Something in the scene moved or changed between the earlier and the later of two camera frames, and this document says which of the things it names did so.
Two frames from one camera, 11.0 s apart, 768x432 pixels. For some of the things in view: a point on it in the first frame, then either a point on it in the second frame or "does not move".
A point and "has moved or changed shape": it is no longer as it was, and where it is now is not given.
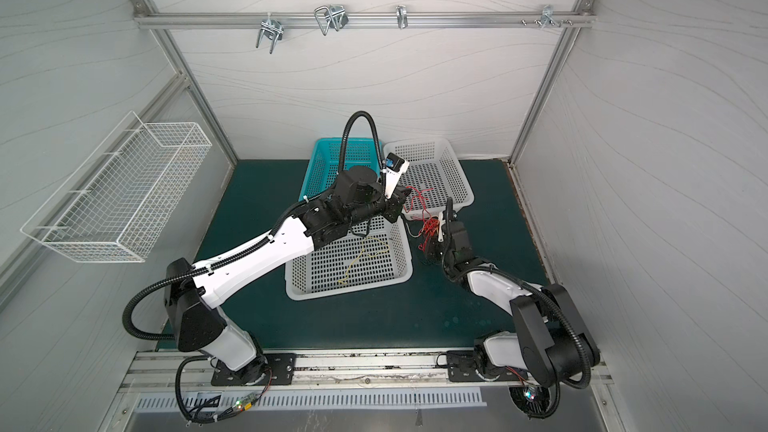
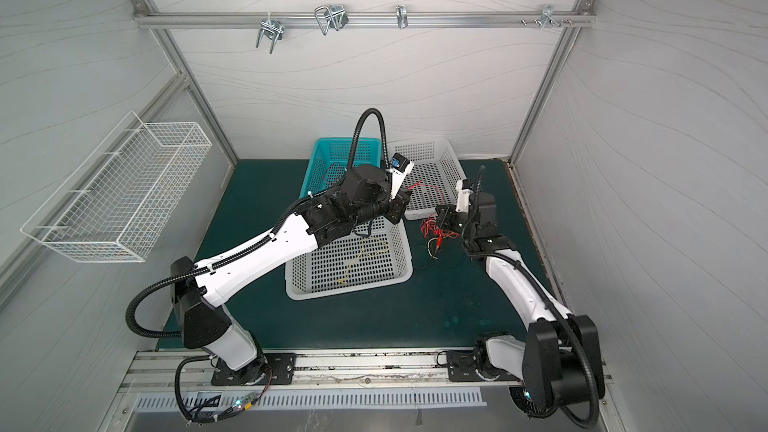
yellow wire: x=342 y=281 does not move
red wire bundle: x=429 y=228 has moved or changed shape
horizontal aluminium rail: x=364 y=17 does not move
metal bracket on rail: x=402 y=17 does not move
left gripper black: x=393 y=203 does not move
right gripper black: x=447 y=231 -> x=448 y=216
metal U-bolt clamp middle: x=332 y=16 does not move
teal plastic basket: x=322 y=165 does not move
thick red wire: x=421 y=197 -> x=418 y=184
